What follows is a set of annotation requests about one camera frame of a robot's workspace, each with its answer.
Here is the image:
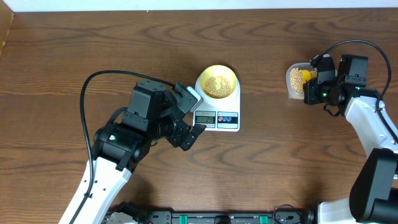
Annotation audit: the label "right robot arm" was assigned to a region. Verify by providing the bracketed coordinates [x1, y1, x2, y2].
[303, 54, 397, 223]

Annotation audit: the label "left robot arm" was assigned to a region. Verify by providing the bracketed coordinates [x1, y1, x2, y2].
[60, 80, 205, 223]

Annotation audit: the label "white digital kitchen scale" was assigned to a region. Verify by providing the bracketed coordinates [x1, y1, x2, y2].
[193, 75, 241, 132]

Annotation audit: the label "soybeans in container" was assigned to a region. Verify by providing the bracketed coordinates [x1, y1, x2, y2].
[290, 68, 318, 93]

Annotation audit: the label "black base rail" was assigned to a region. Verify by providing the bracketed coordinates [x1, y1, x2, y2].
[102, 202, 317, 224]

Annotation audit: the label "yellow measuring scoop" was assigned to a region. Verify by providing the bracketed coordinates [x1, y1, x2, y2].
[300, 70, 312, 84]

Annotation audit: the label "clear plastic container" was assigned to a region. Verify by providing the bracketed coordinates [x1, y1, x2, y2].
[286, 63, 316, 100]

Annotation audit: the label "pale yellow bowl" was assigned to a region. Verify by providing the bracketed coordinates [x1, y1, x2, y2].
[199, 65, 238, 98]

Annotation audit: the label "soybeans in bowl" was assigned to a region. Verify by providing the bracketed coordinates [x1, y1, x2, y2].
[204, 76, 233, 99]

